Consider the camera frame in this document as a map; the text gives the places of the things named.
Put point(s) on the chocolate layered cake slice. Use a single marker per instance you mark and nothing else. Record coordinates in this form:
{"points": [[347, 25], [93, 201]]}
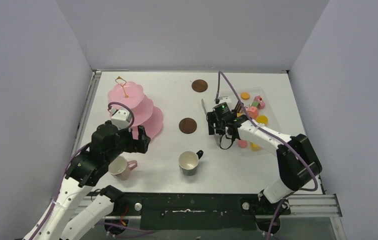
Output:
{"points": [[239, 107]]}

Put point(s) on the pink teacup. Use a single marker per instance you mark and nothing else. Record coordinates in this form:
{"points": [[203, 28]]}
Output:
{"points": [[121, 168]]}

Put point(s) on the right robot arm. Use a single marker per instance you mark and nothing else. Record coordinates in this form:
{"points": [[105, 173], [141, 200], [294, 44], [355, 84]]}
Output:
{"points": [[297, 161]]}

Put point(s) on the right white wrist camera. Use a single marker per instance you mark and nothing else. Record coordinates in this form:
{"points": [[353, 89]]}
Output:
{"points": [[224, 99]]}

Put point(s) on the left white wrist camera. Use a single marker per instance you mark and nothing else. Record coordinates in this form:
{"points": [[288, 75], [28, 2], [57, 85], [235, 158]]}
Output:
{"points": [[121, 117]]}

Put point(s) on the clear plastic tray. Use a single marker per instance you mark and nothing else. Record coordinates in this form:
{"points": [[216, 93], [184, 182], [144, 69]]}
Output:
{"points": [[273, 125]]}

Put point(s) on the pink green cube cake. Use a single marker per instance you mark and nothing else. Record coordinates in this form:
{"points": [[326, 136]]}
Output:
{"points": [[258, 102]]}

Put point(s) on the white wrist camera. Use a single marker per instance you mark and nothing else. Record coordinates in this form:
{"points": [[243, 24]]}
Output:
{"points": [[224, 99], [121, 117]]}

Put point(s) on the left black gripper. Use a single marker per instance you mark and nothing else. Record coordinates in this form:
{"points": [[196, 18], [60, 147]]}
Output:
{"points": [[140, 145]]}

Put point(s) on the orange round macaron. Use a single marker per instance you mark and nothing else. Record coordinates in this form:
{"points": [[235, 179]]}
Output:
{"points": [[245, 95]]}

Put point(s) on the yellow swirl roll cake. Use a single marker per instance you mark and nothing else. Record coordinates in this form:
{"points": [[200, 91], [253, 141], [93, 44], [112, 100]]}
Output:
{"points": [[255, 147]]}

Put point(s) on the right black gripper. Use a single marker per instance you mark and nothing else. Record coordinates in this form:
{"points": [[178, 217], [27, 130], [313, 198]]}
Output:
{"points": [[213, 120]]}

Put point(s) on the metal serving tongs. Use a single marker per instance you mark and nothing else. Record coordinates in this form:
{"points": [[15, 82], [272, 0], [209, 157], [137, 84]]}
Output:
{"points": [[205, 112]]}

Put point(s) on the far dark wooden coaster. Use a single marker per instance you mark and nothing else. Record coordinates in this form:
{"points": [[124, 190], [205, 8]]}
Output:
{"points": [[199, 85]]}

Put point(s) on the dark wooden coaster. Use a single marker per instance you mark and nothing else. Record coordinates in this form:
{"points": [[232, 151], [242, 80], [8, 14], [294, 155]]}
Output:
{"points": [[199, 85], [187, 125]]}

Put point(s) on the near dark wooden coaster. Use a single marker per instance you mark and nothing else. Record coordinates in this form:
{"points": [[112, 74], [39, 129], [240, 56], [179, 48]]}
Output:
{"points": [[187, 125]]}

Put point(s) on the black mug white inside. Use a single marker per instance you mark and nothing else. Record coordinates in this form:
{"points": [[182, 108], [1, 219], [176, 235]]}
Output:
{"points": [[188, 162]]}

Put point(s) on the pink round macaron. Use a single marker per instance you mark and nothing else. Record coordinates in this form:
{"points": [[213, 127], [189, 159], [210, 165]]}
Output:
{"points": [[242, 144]]}

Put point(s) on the pink three-tier cake stand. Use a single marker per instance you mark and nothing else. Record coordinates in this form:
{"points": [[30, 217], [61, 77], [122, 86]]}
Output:
{"points": [[130, 95]]}

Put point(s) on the yellow round cake slice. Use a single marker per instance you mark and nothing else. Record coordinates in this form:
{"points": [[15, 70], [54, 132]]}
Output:
{"points": [[262, 119]]}

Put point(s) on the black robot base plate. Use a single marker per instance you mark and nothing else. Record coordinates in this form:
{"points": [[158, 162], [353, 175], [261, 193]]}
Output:
{"points": [[198, 211]]}

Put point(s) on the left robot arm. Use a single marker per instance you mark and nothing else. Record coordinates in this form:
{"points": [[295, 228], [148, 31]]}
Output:
{"points": [[86, 167]]}

